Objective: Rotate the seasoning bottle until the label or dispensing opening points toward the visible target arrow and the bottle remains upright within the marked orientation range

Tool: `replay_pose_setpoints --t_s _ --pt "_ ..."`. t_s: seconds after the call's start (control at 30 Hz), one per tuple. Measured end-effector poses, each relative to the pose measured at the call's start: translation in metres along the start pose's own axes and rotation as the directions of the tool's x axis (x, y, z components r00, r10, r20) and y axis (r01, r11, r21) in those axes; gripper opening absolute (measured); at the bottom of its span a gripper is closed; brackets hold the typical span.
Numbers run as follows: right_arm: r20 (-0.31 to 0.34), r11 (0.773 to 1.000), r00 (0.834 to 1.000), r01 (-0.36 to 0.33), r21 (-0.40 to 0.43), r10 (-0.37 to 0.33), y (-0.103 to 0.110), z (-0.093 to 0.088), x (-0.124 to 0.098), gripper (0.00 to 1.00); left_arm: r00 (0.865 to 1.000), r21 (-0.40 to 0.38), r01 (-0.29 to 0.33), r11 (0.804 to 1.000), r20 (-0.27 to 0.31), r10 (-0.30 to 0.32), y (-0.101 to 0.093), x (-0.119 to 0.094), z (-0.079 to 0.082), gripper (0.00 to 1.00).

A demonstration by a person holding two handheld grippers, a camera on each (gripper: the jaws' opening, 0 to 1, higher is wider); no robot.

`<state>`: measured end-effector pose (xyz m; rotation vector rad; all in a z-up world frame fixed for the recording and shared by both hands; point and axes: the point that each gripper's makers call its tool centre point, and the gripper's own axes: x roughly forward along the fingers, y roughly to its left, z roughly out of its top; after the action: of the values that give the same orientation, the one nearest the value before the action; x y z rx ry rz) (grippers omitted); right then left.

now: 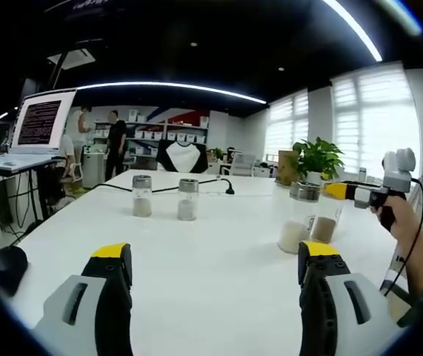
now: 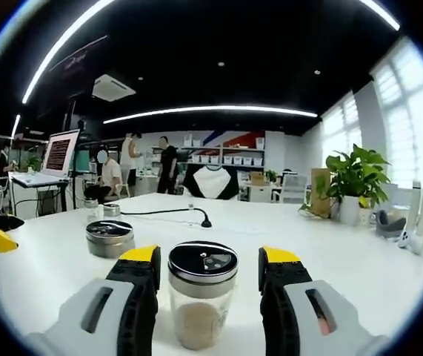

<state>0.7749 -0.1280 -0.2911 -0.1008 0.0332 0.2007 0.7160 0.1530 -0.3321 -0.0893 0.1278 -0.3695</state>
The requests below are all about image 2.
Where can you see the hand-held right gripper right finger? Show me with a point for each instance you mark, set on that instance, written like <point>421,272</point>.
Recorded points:
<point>329,315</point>

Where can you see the white mesh office chair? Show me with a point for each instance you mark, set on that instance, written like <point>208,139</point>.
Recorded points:
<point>294,185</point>

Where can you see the leafy office plant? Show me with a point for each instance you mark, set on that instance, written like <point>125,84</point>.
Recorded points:
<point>32,163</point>

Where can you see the tall brown cardboard box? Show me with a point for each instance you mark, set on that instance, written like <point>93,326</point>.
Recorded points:
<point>318,193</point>

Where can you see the short seasoning bottle white contents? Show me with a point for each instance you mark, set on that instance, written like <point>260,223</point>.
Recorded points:
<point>112,211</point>

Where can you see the narrow white window blind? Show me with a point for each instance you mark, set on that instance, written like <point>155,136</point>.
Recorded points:
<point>340,137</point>

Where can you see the small white pot yellow tag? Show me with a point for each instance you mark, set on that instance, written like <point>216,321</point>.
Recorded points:
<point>366,215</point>

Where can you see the dark hanging sign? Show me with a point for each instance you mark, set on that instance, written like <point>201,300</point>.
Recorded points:
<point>78,57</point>

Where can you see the teal panel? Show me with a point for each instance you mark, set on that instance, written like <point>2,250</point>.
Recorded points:
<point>87,161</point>

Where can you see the black and white shirt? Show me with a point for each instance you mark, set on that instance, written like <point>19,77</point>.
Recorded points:
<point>211,183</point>

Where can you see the ceiling air conditioner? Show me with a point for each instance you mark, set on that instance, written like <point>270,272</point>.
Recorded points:
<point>113,87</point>

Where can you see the wide white window blind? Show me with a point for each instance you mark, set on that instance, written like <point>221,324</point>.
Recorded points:
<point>411,111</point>

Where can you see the small potted plant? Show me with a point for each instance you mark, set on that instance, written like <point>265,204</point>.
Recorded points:
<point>270,176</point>

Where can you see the large potted green plant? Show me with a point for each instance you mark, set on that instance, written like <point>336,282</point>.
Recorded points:
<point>359,170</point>

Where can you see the white open laptop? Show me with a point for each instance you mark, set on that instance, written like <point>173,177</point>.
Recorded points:
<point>61,152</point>

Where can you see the black laptop stand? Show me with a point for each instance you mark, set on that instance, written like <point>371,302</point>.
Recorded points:
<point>64,196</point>

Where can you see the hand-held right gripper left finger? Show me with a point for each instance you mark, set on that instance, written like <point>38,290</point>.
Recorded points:
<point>85,315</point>

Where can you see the grey headset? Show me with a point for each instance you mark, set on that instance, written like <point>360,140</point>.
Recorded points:
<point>389,228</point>

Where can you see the tall seasoning bottle brown contents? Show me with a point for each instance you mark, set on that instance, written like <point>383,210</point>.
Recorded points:
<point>202,326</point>

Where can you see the small cardboard box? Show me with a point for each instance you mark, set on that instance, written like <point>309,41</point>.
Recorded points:
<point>257,179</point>

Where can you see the shelf with white bins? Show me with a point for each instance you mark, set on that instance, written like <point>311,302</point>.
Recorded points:
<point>233,160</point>

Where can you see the short seasoning bottle cream contents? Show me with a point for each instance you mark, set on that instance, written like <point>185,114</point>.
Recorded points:
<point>92,205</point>

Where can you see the tall seasoning bottle white contents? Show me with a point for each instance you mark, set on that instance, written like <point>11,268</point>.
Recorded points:
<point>109,241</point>

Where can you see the ceiling light strip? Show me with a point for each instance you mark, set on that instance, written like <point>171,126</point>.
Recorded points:
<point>394,25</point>
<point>16,126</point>
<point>26,97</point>
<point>215,108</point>

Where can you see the white hand controller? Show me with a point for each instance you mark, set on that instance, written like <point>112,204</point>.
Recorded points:
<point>405,237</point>

